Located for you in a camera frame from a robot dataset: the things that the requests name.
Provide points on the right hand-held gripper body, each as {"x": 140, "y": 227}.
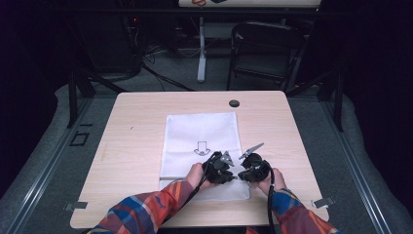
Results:
{"x": 257, "y": 167}

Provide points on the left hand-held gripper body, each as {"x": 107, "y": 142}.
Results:
{"x": 217, "y": 169}

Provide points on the white cloth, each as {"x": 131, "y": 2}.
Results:
{"x": 198, "y": 133}

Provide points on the person's left hand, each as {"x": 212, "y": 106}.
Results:
{"x": 195, "y": 175}

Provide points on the person's right hand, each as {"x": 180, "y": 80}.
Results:
{"x": 276, "y": 182}

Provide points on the white table leg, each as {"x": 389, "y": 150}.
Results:
{"x": 202, "y": 55}

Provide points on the black folding chair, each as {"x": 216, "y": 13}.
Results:
{"x": 264, "y": 52}

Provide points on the short black tape strip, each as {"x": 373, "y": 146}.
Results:
{"x": 86, "y": 124}

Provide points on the dark equipment with red light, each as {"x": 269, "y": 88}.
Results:
{"x": 110, "y": 42}

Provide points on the grey metal table bracket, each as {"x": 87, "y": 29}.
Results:
{"x": 76, "y": 205}
{"x": 324, "y": 202}

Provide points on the aluminium floor rail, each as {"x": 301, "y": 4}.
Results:
{"x": 357, "y": 169}
{"x": 45, "y": 169}

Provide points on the black metal stand post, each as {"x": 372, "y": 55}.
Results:
{"x": 72, "y": 100}

